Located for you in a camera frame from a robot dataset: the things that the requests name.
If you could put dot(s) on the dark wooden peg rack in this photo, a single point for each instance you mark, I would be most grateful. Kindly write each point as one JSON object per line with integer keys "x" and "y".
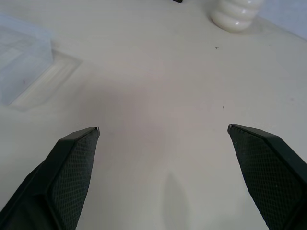
{"x": 177, "y": 1}

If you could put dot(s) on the white ribbed plant pot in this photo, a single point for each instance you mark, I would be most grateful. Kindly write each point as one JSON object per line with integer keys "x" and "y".
{"x": 233, "y": 16}

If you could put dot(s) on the clear plastic container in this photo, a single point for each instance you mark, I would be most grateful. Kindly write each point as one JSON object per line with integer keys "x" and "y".
{"x": 21, "y": 55}

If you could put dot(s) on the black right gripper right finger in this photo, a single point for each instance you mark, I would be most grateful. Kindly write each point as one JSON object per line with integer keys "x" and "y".
{"x": 268, "y": 172}

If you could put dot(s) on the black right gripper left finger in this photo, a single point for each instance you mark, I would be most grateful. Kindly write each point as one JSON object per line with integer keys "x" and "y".
{"x": 64, "y": 177}

